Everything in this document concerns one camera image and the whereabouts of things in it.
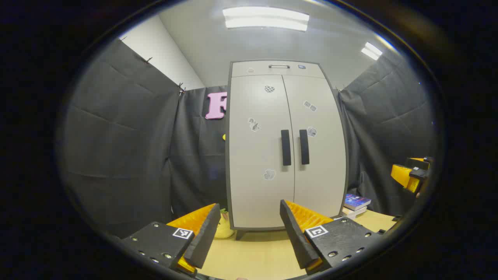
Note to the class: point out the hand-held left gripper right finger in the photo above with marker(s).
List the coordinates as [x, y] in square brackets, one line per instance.
[297, 241]

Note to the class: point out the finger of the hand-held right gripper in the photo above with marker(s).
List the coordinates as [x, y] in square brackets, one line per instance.
[420, 161]
[400, 175]

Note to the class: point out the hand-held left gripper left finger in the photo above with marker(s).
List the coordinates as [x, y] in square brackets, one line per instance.
[204, 241]

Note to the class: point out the grey shoe cabinet door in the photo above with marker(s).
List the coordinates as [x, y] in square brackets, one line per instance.
[323, 182]
[256, 186]

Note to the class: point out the grey double-door shoe cabinet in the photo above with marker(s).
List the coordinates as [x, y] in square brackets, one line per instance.
[227, 155]

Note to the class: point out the grey cabinet drawer front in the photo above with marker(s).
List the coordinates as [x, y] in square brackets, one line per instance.
[256, 69]

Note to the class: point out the yellow plush toy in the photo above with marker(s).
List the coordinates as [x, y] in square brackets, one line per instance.
[225, 229]

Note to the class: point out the blue book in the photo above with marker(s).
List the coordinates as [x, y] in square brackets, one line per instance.
[356, 202]

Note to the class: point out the black backdrop cloth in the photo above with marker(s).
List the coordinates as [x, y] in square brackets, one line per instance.
[128, 155]

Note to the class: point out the small ceiling light panel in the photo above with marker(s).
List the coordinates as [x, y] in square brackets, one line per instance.
[371, 51]

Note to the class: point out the large ceiling light panel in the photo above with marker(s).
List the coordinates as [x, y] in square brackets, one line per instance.
[264, 18]

